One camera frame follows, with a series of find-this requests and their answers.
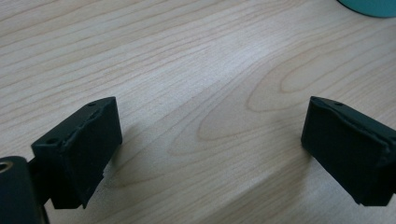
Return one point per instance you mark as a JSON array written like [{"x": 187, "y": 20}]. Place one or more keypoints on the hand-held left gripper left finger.
[{"x": 77, "y": 155}]

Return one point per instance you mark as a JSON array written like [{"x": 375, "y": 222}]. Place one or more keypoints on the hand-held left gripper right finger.
[{"x": 348, "y": 149}]

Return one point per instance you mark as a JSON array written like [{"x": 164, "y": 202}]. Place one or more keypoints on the teal round object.
[{"x": 370, "y": 6}]

